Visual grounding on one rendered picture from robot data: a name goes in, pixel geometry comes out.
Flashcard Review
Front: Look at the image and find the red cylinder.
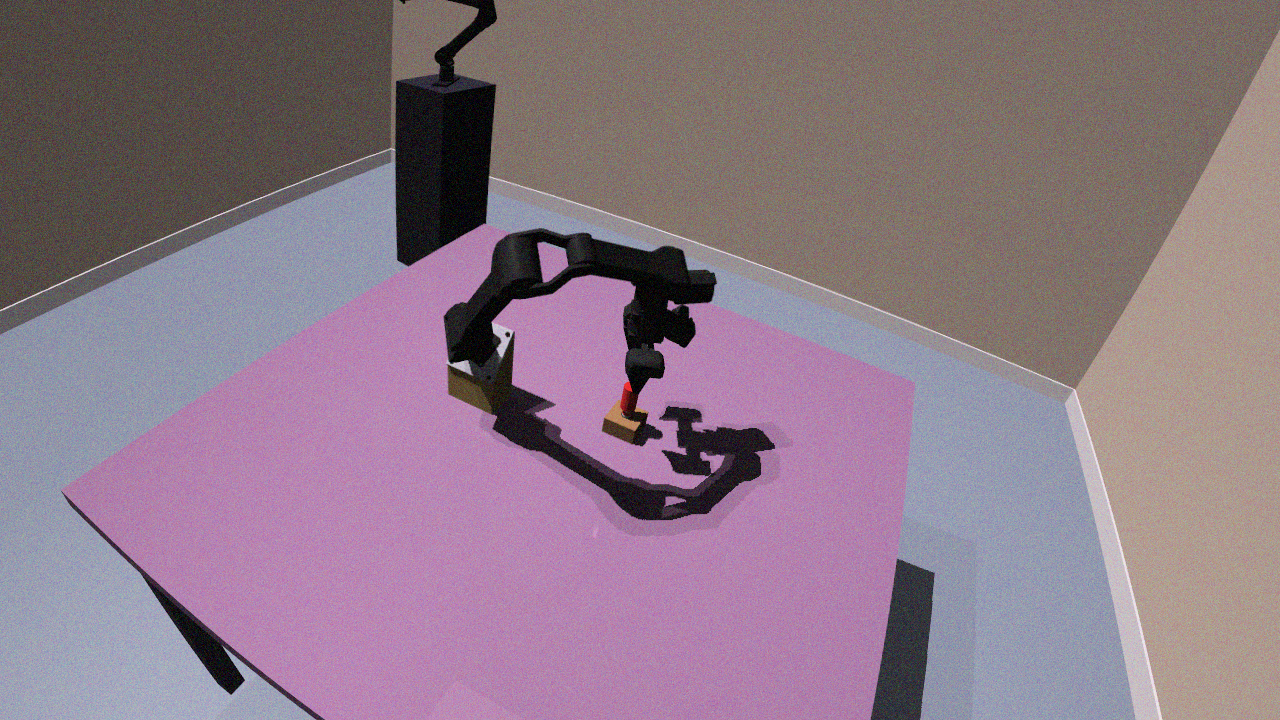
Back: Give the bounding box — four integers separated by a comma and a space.
620, 382, 637, 413

